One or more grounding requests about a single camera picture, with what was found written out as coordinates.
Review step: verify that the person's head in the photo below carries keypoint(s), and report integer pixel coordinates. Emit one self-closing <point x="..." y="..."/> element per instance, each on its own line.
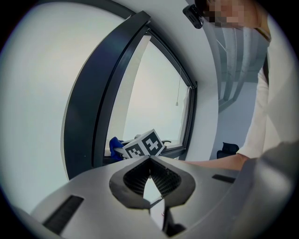
<point x="233" y="14"/>

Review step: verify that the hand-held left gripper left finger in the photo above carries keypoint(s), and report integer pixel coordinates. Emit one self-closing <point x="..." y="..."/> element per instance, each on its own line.
<point x="88" y="186"/>

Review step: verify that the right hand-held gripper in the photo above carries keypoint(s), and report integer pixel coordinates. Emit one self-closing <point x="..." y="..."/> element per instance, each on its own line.
<point x="149" y="144"/>

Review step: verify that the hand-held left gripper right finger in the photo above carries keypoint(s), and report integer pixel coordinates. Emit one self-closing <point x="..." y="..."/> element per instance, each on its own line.
<point x="210" y="186"/>

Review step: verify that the person's white sweatshirt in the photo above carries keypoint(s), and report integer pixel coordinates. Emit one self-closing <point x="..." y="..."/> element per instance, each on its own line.
<point x="280" y="93"/>

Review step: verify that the black office chair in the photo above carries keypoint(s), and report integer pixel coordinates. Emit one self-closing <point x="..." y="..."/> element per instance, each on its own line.
<point x="227" y="150"/>

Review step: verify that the person's right forearm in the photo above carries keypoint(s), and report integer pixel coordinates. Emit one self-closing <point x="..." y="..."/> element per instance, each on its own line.
<point x="210" y="163"/>

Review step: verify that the black head-worn camera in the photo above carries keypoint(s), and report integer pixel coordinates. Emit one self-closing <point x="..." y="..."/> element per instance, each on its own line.
<point x="194" y="16"/>

